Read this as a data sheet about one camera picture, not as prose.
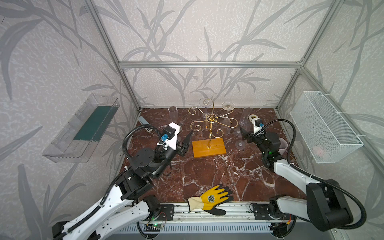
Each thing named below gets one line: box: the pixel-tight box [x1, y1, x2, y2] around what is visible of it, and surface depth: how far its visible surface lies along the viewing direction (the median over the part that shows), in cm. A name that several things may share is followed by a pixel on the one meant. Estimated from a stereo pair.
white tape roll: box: [248, 114, 259, 121], surface depth 118 cm
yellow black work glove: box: [187, 184, 234, 216], surface depth 77 cm
